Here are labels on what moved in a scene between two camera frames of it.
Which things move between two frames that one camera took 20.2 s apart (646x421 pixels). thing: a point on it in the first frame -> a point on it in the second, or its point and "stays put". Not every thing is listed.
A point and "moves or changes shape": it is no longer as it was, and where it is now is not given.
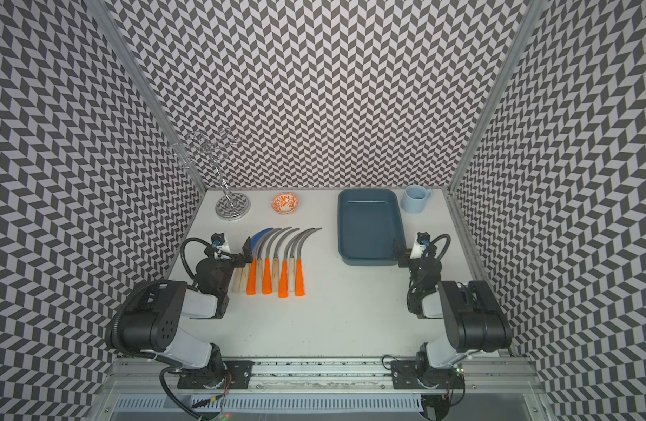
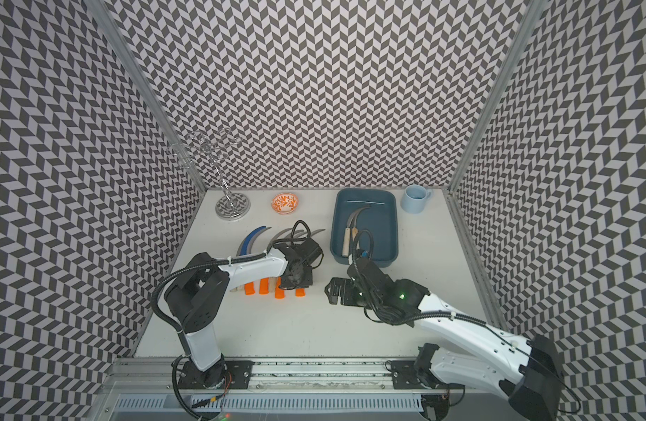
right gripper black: (405, 259) -> (347, 285)
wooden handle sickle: (244, 278) moves or changes shape
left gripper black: (247, 254) -> (287, 285)
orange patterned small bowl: (284, 203) stays put
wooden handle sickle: (236, 281) moves or changes shape
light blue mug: (415, 197) stays put
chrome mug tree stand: (232, 206) stays put
